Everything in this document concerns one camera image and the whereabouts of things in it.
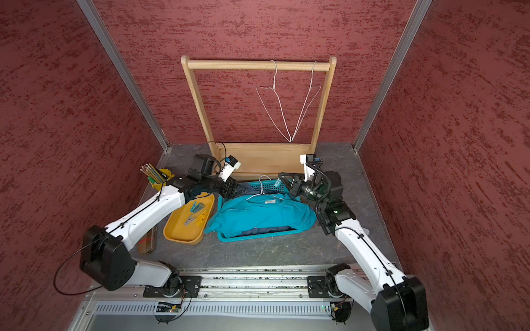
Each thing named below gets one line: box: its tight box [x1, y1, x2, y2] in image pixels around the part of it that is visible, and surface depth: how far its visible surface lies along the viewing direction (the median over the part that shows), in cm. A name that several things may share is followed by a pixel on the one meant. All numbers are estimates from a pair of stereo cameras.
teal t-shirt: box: [204, 193, 317, 238], surface depth 80 cm
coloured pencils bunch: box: [139, 162, 169, 185], surface depth 92 cm
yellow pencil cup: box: [150, 168, 175, 192], surface depth 97 cm
